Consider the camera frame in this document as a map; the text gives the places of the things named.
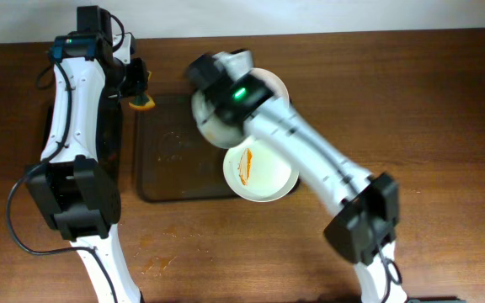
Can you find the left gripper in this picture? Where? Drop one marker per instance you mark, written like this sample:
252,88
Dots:
137,78

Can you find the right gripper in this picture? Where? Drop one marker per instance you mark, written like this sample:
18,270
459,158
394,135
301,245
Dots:
200,71

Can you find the white plate top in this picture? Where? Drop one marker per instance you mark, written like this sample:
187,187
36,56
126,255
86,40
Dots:
274,83

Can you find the white plate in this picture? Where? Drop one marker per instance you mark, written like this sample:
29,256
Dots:
274,83
255,172
235,64

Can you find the green orange sponge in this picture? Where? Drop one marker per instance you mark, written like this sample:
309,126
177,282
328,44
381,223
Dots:
137,90

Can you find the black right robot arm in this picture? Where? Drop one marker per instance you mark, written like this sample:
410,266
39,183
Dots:
364,207

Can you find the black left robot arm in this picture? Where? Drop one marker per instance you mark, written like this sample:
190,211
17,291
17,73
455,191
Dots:
75,183

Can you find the black small tray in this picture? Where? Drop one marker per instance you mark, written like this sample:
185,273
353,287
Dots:
108,138

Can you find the brown large tray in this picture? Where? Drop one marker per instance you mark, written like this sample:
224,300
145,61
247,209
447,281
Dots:
173,162

